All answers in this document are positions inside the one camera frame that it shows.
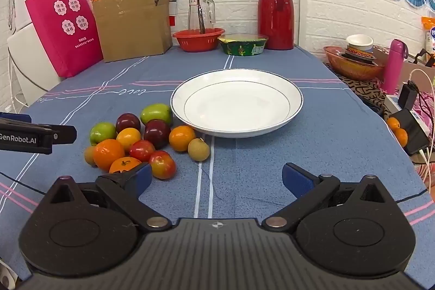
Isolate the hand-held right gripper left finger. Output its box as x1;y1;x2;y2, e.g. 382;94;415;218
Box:
44;163;172;232

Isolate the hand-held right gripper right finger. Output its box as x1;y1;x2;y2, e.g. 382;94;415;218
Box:
262;163;396;232

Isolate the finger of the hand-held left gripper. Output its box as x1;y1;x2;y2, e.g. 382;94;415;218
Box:
51;126;77;145

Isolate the small red apple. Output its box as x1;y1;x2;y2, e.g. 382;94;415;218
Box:
128;139;156;162
148;150;176;180

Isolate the brown longan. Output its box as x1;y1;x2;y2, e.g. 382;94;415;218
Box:
84;145;97;167
188;138;210;162

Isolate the small green jujube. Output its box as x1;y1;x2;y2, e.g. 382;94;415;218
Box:
89;122;117;146

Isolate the large green jujube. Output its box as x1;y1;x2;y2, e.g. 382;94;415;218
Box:
140;103;172;126

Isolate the white plate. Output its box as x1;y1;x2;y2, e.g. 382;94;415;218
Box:
170;69;303;138

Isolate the blue striped tablecloth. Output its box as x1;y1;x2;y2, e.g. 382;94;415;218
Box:
0;45;435;280

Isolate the white water dispenser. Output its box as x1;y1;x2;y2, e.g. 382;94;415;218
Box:
7;0;65;107

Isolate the pink tote bag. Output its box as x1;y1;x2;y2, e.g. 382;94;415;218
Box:
25;0;104;78

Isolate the brown patterned cloth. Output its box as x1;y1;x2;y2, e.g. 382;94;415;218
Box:
323;62;391;114

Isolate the amber glass bowl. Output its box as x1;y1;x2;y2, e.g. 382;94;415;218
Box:
323;45;386;80

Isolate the white power strip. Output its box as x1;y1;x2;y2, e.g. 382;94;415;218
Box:
384;95;432;141

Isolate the large cardboard box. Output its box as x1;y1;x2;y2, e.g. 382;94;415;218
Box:
92;0;175;64

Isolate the black phone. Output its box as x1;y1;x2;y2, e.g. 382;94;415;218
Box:
387;108;430;155

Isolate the patterned bowl stack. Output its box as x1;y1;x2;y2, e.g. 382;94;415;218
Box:
344;47;378;64

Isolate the black charger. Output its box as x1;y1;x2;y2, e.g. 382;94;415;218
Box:
397;80;418;110

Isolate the green instant noodle bowl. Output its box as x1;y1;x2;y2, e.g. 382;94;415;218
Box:
217;33;269;56

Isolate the red plastic basket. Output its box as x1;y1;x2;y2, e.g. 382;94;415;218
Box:
172;28;226;53

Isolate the pink bottle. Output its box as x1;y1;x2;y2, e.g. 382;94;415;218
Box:
382;39;409;95

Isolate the red thermos jug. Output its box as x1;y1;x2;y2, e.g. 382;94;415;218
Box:
257;0;295;51

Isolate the small cardboard box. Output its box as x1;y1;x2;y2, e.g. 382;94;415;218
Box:
374;47;435;93

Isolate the metal utensil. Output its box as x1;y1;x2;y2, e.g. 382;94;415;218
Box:
195;0;206;34

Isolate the glass pitcher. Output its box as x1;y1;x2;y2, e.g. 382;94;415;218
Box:
188;0;217;32

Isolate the orange snack packet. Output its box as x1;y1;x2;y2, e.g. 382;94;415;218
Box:
421;16;435;54

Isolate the black cable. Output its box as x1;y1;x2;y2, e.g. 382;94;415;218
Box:
0;171;46;194

